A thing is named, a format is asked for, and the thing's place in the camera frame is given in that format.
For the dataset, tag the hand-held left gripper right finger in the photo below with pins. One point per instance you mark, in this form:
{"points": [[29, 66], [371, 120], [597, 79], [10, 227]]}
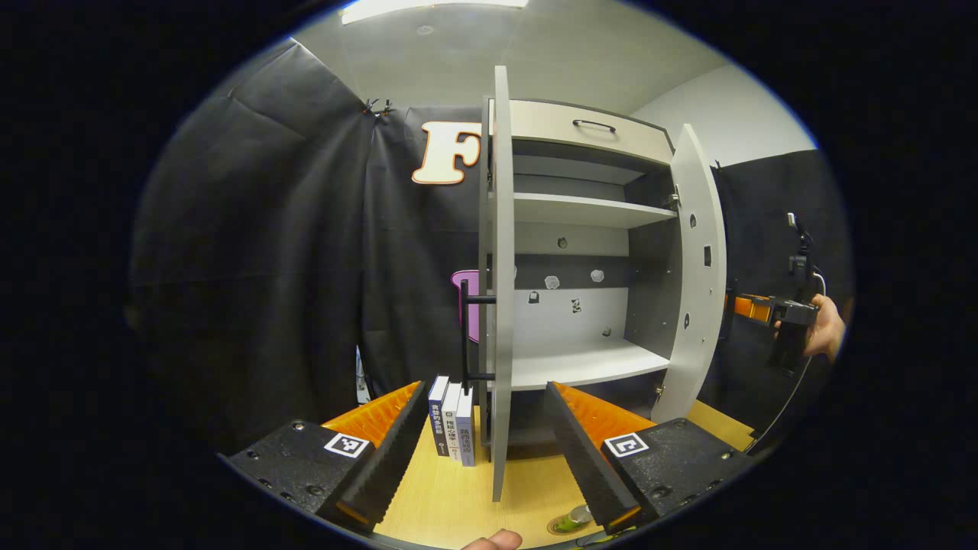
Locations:
{"points": [[584, 458]]}

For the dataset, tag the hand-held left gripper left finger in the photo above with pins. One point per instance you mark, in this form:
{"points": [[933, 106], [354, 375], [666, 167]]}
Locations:
{"points": [[390, 451]]}

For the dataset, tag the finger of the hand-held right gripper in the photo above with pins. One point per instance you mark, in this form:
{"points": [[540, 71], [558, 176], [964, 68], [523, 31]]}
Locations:
{"points": [[752, 307]]}

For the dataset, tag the green label bottle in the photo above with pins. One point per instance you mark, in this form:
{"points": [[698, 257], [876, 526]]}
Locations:
{"points": [[571, 522]]}

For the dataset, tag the white cabinet door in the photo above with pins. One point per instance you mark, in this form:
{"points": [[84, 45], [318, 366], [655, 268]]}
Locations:
{"points": [[699, 252], [502, 267]]}

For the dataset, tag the white cabinet shelf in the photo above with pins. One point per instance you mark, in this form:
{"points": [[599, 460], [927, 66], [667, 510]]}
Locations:
{"points": [[588, 210], [581, 365]]}

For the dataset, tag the white and grey cabinet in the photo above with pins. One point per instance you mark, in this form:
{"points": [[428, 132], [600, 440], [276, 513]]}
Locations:
{"points": [[649, 290]]}

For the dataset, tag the white cabinet drawer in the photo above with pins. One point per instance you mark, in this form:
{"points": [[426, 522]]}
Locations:
{"points": [[558, 126]]}

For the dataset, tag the dark blue book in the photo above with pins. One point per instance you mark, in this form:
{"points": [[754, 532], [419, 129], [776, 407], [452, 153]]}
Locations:
{"points": [[438, 412]]}

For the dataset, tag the white book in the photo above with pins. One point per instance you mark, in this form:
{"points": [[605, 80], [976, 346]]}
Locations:
{"points": [[451, 424]]}

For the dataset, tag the pale blue book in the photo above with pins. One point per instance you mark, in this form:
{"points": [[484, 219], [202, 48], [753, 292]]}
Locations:
{"points": [[465, 428]]}

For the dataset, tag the black backdrop clip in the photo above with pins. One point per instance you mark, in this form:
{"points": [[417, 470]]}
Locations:
{"points": [[378, 107]]}

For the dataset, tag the ceiling light panel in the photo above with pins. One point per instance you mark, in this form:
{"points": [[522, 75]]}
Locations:
{"points": [[428, 9]]}

